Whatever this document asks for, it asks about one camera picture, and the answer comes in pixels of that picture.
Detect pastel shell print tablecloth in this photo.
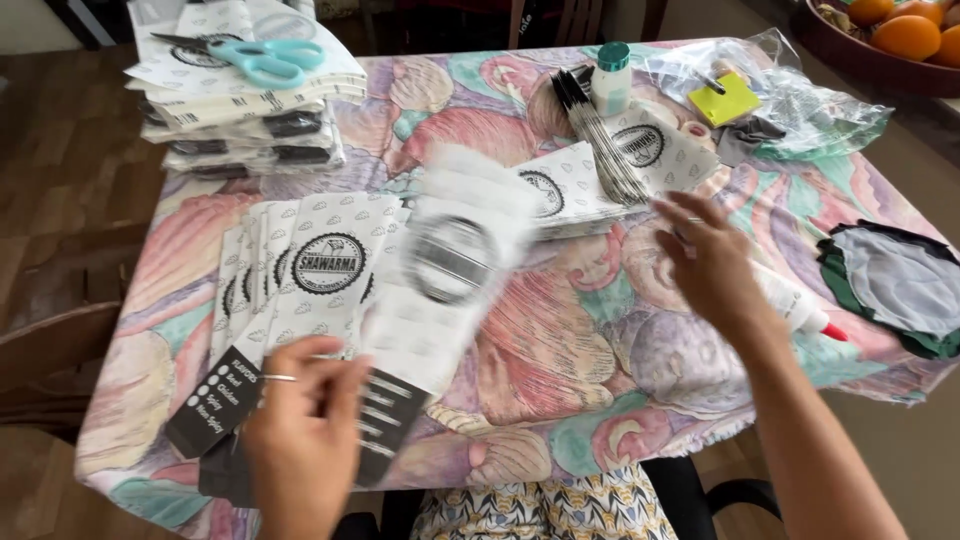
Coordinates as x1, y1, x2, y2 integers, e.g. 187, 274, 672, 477
75, 37, 960, 540

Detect green fabric piece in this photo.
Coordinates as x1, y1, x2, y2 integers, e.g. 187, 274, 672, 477
816, 238, 960, 360

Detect wooden chair with slatted back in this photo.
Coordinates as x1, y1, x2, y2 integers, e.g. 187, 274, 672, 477
508, 0, 670, 51

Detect fanned row of paper bags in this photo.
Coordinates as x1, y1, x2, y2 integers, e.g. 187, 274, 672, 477
165, 192, 412, 508

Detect grey cloth scrap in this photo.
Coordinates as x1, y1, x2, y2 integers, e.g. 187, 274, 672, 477
715, 115, 786, 168

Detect clear crumpled plastic bag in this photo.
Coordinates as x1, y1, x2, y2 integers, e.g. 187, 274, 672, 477
643, 28, 895, 163

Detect person's right hand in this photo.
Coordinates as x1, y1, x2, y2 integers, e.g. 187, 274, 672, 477
651, 191, 759, 336

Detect person's left hand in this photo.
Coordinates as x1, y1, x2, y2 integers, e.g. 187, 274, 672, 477
240, 335, 374, 520

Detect stack of bundled paper bags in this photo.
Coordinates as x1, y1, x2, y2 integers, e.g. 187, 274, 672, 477
123, 0, 369, 181

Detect dark brown fruit bowl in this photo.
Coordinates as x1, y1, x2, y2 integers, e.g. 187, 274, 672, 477
791, 0, 960, 99

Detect white glue bottle red cap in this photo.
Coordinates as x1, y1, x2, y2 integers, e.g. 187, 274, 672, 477
750, 258, 851, 343

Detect white bottle with teal cap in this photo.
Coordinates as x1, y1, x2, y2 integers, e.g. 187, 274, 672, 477
590, 41, 633, 118

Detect grey fabric circle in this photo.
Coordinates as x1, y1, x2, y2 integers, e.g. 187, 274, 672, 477
831, 226, 960, 340

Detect small pile of paper bags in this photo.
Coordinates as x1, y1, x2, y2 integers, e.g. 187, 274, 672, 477
516, 159, 655, 243

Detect teal handled scissors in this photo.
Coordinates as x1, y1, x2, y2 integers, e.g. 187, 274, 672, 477
150, 32, 327, 91

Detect bundle of black tipped sticks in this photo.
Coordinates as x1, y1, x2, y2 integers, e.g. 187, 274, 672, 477
549, 66, 651, 208

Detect orange fruit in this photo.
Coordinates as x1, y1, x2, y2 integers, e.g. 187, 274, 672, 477
870, 15, 943, 63
928, 24, 960, 70
847, 0, 896, 28
885, 0, 946, 27

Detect person's patterned dress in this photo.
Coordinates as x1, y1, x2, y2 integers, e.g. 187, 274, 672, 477
409, 463, 678, 540

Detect dark wooden chair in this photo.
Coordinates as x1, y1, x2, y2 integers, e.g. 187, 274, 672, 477
0, 300, 126, 445

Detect white printed paper wrapper bag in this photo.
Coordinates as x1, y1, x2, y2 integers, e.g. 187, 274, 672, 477
603, 103, 723, 202
356, 146, 543, 489

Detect yellow sticky note pad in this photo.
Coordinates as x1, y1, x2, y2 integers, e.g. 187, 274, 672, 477
687, 72, 763, 129

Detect black fabric piece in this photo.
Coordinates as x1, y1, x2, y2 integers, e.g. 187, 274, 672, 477
825, 219, 960, 265

